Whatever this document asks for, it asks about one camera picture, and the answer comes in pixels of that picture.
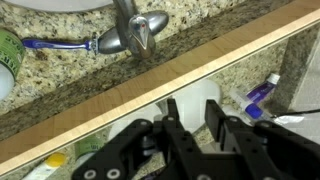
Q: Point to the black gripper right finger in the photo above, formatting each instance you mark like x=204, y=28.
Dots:
x=266, y=150

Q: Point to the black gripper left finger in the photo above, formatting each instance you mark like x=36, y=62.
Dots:
x=133, y=153

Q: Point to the chrome faucet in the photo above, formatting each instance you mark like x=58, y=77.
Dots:
x=140, y=33

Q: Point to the green shaving cream can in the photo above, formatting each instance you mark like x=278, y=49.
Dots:
x=10, y=53

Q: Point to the blue razor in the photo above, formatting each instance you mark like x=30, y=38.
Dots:
x=53, y=44

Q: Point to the wood framed mirror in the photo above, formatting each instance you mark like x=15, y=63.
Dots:
x=133, y=95

